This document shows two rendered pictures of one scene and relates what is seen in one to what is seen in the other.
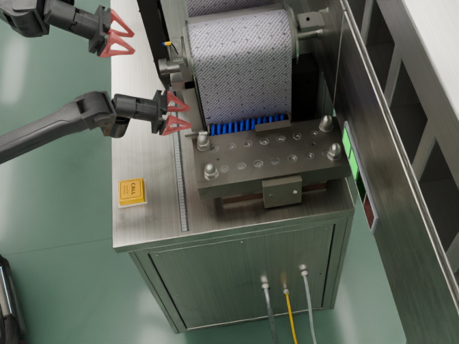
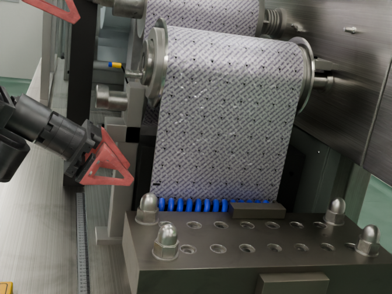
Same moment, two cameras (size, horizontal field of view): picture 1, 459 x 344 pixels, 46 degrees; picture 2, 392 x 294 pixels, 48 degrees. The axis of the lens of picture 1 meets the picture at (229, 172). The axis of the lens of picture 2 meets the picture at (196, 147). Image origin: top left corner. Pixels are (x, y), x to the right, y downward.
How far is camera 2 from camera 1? 88 cm
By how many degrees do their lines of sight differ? 41
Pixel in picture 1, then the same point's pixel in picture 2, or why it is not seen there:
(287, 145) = (286, 233)
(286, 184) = (303, 284)
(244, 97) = (219, 154)
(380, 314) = not seen: outside the picture
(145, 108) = (66, 125)
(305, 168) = (330, 261)
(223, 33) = (212, 35)
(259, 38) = (262, 51)
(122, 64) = not seen: hidden behind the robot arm
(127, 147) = not seen: outside the picture
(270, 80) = (262, 128)
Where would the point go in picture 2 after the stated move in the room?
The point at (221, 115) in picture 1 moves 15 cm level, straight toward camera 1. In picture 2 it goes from (178, 182) to (202, 226)
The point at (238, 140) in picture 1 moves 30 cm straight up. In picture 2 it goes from (203, 219) to (236, 27)
